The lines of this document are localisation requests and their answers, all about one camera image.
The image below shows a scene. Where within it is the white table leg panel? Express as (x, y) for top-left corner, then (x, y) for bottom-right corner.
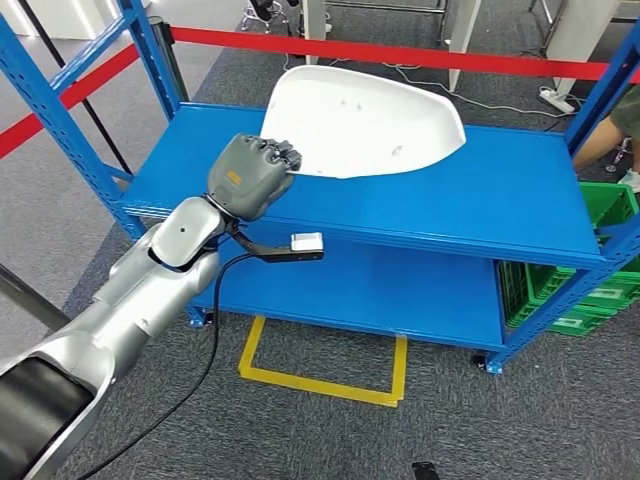
(547, 0), (621, 97)
(448, 0), (482, 93)
(301, 0), (327, 66)

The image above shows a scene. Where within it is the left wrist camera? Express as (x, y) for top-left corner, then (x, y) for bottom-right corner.
(232, 221), (325, 264)

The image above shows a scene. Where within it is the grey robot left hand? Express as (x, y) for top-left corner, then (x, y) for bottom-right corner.
(206, 133), (303, 223)

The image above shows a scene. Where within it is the thin black pole, flat base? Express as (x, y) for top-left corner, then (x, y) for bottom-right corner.
(17, 0), (134, 177)

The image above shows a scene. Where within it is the blue metal shelf rack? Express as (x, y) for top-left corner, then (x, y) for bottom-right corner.
(0, 0), (640, 377)

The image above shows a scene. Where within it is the chrome stanchion post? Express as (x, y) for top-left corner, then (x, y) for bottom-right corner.
(0, 262), (71, 333)

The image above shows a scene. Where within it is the chrome stool base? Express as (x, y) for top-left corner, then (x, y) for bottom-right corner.
(242, 0), (296, 34)

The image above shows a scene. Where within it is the person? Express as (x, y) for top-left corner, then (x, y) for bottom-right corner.
(572, 84), (640, 195)

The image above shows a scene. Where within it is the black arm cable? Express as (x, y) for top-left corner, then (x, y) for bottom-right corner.
(75, 251), (261, 480)

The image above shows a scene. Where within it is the dark stanchion, chrome base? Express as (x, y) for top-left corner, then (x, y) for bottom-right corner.
(149, 16), (190, 104)

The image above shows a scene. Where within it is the white curved plastic part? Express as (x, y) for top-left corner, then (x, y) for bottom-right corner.
(260, 64), (467, 181)

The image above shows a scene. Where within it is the white floor cable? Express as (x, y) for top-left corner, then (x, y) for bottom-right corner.
(285, 52), (576, 121)

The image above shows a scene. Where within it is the white power strip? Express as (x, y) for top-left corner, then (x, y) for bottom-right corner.
(539, 87), (576, 115)

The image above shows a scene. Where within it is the green plastic crate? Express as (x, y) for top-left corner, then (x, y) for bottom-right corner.
(547, 291), (640, 338)
(497, 182), (640, 313)

